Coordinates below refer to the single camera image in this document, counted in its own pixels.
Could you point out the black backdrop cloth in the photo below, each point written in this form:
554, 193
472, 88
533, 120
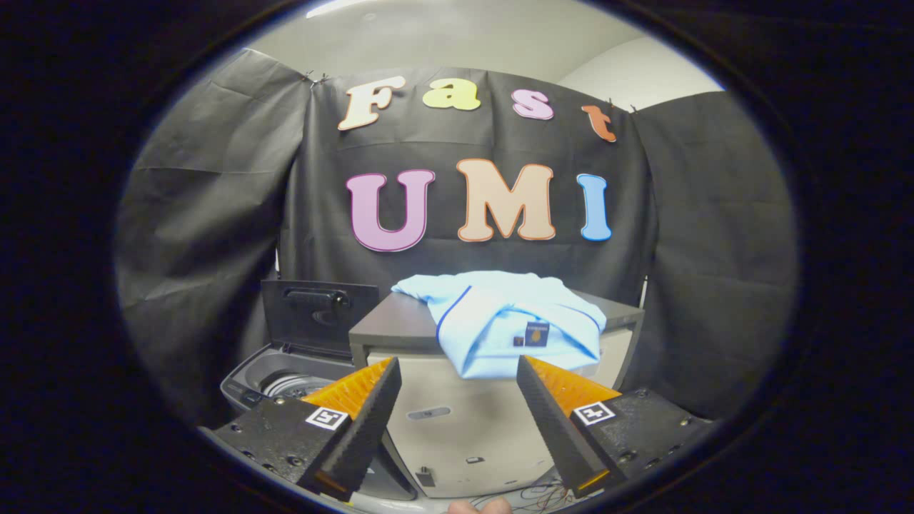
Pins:
214, 214

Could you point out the dark washing machine lid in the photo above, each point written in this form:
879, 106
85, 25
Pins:
314, 328

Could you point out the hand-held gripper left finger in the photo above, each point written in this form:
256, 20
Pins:
371, 421

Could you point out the beige cabinet with dark frame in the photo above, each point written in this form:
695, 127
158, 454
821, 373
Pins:
457, 428

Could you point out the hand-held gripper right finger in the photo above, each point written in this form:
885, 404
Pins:
550, 421

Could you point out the light blue shirt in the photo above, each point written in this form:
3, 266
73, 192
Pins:
493, 321

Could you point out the grey washing machine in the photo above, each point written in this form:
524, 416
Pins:
250, 371

